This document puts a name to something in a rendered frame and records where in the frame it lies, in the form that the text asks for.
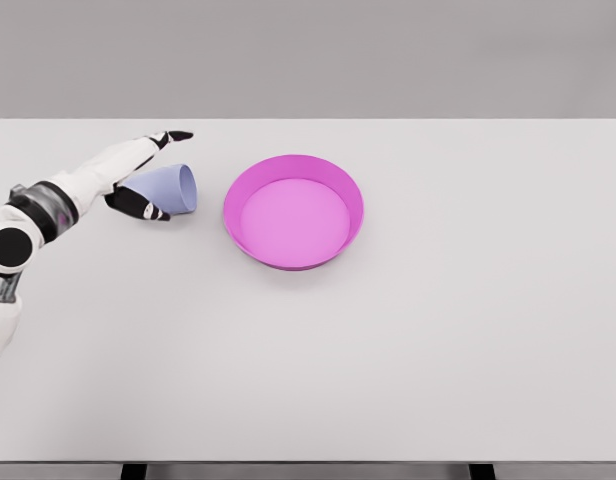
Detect pink round plate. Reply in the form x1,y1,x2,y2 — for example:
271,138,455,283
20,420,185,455
223,154,365,273

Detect pale blue cup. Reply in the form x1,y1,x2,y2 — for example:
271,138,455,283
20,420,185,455
122,163,199,219

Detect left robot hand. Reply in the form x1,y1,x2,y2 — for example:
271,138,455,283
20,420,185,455
73,130,195,223

